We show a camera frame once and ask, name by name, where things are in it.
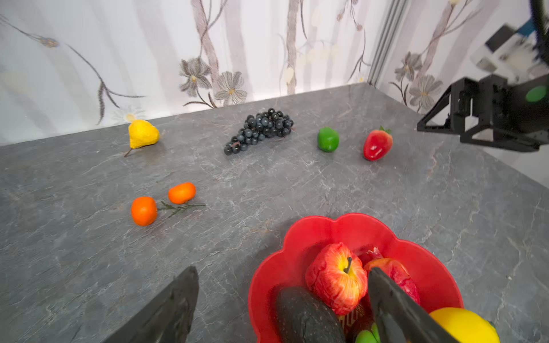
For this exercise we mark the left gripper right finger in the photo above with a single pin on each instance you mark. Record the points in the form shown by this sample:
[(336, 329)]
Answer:
[(398, 317)]

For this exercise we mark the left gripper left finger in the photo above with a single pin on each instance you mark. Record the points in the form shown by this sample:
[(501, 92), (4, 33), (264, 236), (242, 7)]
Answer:
[(166, 318)]

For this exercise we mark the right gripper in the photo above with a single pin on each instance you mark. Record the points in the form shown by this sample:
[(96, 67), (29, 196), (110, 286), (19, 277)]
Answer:
[(513, 118)]

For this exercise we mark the dark mangosteen green top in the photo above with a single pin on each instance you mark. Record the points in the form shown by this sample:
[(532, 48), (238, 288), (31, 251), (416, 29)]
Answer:
[(368, 335)]

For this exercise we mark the red flower-shaped bowl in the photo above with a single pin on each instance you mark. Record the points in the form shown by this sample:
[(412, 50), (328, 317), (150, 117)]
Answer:
[(360, 232)]

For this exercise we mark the yellow lemon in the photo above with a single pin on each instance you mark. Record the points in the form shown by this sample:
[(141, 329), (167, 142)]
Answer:
[(465, 325)]

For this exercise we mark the dark red raspberry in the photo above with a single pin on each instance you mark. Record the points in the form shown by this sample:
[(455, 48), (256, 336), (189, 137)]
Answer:
[(395, 270)]

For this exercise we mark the red apple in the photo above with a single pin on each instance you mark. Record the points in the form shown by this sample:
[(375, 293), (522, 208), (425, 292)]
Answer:
[(338, 278)]

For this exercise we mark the dark avocado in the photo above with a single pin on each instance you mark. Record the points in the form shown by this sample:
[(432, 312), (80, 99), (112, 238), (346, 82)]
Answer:
[(303, 317)]

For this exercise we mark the red strawberry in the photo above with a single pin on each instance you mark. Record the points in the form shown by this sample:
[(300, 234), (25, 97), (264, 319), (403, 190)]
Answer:
[(378, 143)]

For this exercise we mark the green pepper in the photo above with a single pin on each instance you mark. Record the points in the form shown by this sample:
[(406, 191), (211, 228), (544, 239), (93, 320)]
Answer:
[(328, 139)]

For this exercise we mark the small yellow pear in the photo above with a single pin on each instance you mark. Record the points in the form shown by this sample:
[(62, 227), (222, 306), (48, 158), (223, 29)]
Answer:
[(142, 134)]

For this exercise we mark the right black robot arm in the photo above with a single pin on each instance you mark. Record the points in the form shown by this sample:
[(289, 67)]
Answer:
[(540, 21)]

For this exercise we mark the black grape bunch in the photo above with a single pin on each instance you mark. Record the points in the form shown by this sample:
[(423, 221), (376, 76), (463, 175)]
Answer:
[(257, 128)]

